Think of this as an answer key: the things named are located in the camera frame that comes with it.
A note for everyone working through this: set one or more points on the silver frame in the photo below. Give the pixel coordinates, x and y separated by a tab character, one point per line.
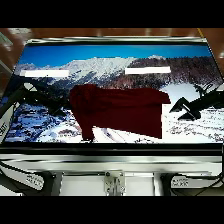
113	164

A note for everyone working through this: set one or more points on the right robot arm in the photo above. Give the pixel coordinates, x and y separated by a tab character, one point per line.
216	98

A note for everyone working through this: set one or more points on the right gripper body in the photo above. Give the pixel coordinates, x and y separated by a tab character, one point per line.
200	104

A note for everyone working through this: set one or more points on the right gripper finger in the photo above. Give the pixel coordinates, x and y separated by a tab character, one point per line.
192	115
181	104

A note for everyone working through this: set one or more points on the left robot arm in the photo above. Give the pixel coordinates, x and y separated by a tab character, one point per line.
20	100

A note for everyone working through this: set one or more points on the dark red T-shirt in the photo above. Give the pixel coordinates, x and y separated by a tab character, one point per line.
120	110

